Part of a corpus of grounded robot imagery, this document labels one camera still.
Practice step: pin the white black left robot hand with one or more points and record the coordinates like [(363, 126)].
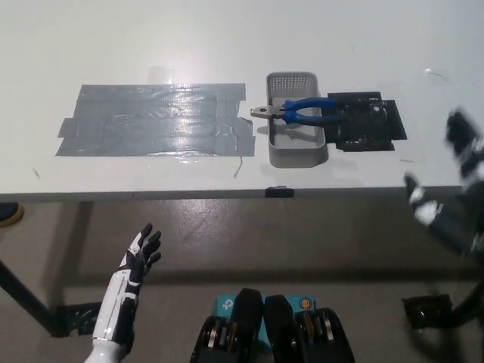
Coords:
[(130, 264)]

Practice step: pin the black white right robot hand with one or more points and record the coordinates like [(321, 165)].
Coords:
[(450, 223)]

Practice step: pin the grey plastic basket container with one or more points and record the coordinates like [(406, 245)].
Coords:
[(295, 151)]

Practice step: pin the teal cardboard box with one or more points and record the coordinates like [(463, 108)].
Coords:
[(225, 304)]

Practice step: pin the black table leg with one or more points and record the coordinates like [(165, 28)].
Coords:
[(22, 293)]

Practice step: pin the black tape patch on table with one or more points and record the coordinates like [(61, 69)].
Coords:
[(367, 125)]

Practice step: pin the small black tape strip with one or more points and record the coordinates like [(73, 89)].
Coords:
[(279, 192)]

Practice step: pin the grey duct tape patch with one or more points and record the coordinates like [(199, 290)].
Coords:
[(151, 121)]

